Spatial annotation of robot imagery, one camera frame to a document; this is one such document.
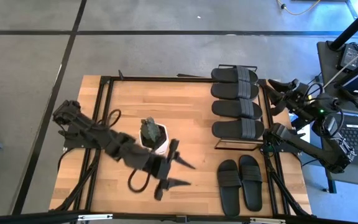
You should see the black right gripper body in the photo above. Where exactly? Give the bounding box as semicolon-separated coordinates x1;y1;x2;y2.
287;81;319;118

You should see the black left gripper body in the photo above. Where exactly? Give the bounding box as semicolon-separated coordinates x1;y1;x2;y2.
147;139;180;200

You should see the white angular plant pot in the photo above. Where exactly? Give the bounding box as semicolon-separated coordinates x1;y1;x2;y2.
138;122;170;157

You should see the black rubber slide sandal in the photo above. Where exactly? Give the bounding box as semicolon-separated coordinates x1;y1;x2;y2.
239;154;263;212
210;81;260;100
211;118;265;140
211;65;259;85
216;159;242;218
211;98;263;120

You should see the green cactus plant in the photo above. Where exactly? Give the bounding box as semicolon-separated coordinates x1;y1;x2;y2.
140;116;162;144

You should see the black power adapter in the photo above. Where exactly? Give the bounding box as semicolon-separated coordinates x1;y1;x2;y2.
339;42;358;71

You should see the black rig pole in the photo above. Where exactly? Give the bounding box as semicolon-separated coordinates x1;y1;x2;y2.
328;0;358;51

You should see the black rig crossbar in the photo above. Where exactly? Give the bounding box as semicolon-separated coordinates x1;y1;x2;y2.
0;211;358;224

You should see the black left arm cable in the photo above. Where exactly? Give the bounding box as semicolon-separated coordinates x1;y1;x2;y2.
99;108;152;194

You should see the wooden shelf with black frame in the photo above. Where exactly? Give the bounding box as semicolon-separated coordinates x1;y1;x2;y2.
213;64;265;152

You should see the yellow floor cable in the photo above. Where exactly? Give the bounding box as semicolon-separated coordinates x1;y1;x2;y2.
276;0;322;16

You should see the black aluminium table frame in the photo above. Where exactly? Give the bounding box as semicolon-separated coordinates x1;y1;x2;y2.
50;70;312;218

